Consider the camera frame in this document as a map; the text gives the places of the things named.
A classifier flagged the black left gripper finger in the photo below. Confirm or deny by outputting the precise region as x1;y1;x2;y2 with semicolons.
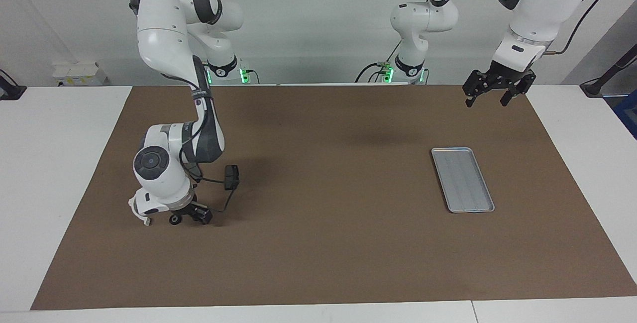
463;71;486;108
501;74;537;107

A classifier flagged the silver metal tray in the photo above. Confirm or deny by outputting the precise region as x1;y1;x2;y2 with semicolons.
431;147;495;213

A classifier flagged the rectangular dark grey brake pad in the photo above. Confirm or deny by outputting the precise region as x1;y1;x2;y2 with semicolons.
224;165;240;191

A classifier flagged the black angled pole stand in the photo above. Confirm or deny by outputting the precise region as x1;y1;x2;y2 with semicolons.
580;43;637;97

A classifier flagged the brown table mat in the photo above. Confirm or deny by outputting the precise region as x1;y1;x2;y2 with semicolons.
31;84;637;310

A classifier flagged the blue box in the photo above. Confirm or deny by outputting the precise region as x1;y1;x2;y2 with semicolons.
615;89;637;139

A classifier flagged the white box with yellow labels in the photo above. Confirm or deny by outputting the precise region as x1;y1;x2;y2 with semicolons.
52;62;107;86

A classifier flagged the black clamp stand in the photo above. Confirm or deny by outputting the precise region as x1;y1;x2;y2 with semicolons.
0;68;26;101

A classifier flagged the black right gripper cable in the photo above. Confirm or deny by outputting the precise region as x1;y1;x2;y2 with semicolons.
160;72;239;214

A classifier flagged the white semicircular bracket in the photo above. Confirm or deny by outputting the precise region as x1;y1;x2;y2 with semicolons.
128;198;151;226

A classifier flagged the black left arm base cable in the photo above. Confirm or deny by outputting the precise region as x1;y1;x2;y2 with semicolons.
355;39;401;84

